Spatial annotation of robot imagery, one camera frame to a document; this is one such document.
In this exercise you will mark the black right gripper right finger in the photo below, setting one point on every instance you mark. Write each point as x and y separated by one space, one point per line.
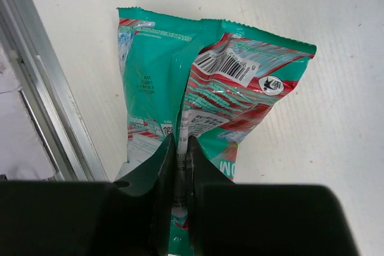
225 218

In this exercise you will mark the teal Fox's candy bag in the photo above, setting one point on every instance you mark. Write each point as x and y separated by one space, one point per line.
212 79

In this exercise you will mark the aluminium table edge rail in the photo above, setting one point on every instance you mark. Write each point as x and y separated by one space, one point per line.
47 94

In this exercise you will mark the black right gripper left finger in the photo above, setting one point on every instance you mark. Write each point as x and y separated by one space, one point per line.
130 216

